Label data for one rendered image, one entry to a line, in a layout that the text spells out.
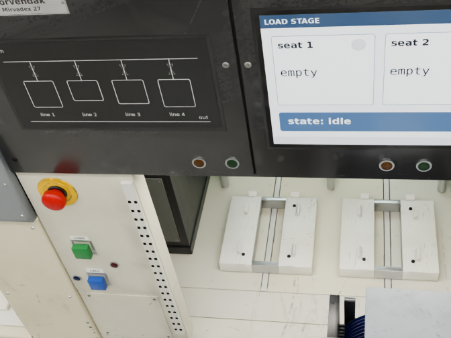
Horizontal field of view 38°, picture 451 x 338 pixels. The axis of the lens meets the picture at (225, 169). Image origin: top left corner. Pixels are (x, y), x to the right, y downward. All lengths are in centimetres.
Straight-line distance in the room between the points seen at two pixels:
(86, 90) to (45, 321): 69
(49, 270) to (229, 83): 61
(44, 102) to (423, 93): 52
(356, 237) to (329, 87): 73
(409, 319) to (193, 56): 47
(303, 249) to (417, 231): 26
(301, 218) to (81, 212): 61
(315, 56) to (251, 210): 83
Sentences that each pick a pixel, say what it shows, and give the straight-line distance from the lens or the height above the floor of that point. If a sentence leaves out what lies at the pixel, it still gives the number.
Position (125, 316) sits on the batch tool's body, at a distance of 141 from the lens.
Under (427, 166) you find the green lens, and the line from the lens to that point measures 95.
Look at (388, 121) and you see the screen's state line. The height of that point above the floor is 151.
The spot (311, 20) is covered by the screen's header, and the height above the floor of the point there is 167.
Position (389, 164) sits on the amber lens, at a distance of 95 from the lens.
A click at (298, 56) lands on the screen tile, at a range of 83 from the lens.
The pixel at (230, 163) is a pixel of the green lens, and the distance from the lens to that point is 97.
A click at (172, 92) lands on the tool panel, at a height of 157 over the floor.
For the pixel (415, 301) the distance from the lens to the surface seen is 101.
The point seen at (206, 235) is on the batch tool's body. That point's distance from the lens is 162.
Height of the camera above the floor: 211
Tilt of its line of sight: 45 degrees down
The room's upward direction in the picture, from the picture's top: 11 degrees counter-clockwise
